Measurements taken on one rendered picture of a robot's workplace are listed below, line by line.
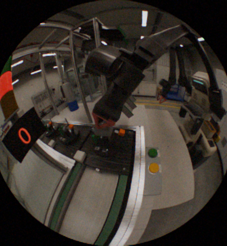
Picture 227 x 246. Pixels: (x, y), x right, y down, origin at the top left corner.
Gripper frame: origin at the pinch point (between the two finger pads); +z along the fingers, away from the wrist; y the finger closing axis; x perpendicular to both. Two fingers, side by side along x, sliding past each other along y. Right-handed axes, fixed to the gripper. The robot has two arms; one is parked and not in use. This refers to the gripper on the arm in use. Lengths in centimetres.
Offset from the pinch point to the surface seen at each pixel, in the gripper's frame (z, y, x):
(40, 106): 561, -280, -650
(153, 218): 49, 71, 115
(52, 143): 28.6, 9.8, -20.5
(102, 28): -34.8, -23.5, -26.6
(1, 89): -12.8, 18.8, -21.7
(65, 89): 37, -56, -67
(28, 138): -2.1, 17.9, -13.4
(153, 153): -1.9, 2.9, 24.7
